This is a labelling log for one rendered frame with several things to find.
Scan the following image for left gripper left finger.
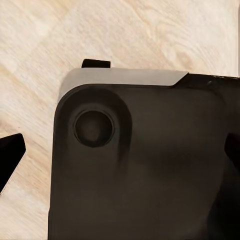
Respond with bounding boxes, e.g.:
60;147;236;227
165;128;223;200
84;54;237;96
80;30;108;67
0;133;26;193

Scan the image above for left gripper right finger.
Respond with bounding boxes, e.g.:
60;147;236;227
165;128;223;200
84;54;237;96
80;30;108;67
224;133;240;173

